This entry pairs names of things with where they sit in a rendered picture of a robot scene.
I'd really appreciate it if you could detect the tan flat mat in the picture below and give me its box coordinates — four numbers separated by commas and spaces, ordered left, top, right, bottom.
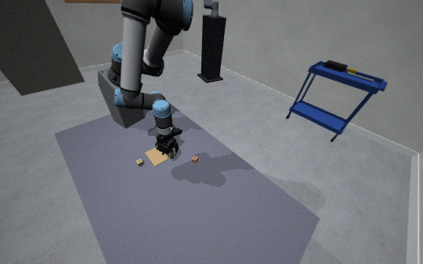
145, 148, 170, 167

